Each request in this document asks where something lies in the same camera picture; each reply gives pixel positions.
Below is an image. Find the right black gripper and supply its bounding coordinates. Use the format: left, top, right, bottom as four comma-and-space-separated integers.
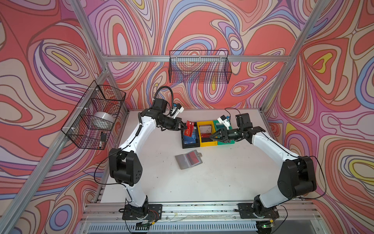
209, 127, 243, 143

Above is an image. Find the red VIP card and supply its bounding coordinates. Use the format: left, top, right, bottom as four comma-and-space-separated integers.
184, 121, 195, 137

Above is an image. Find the grey leather card holder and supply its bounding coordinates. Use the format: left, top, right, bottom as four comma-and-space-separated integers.
175, 150, 203, 170

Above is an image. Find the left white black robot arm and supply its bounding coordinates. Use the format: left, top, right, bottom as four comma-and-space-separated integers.
108, 108, 186, 208

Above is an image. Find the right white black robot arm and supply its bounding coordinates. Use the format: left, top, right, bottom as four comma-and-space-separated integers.
209, 113, 317, 213

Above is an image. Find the black plastic bin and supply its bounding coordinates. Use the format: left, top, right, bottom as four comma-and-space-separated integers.
181, 122, 200, 149

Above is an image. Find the green plastic bin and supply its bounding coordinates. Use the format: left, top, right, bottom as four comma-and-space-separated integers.
213, 120, 235, 145

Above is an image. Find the yellow plastic bin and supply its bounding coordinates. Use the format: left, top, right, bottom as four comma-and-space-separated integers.
197, 121, 217, 147

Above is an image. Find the small black box in basket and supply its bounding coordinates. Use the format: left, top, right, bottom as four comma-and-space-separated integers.
100, 132, 107, 143

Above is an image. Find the white tape roll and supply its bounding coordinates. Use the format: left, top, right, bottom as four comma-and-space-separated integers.
92, 112, 115, 131

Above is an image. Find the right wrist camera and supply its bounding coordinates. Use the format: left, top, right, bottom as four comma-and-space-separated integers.
217, 115, 231, 129

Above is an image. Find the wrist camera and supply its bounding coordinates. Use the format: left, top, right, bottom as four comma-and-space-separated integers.
152, 98, 168, 113
217, 115, 231, 129

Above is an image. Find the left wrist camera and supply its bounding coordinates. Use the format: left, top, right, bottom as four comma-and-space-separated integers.
152, 98, 168, 113

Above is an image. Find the back black wire basket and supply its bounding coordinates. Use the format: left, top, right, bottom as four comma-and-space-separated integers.
168, 49, 232, 84

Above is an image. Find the black wire basket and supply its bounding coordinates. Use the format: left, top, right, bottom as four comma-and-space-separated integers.
168, 49, 232, 84
61, 81, 126, 150

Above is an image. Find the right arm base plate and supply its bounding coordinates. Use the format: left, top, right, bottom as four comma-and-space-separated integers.
235, 201, 280, 220

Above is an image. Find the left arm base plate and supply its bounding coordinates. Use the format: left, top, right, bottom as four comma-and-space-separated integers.
119, 203, 163, 221

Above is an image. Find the left black wire basket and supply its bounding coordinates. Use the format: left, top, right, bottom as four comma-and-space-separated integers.
61, 81, 126, 150

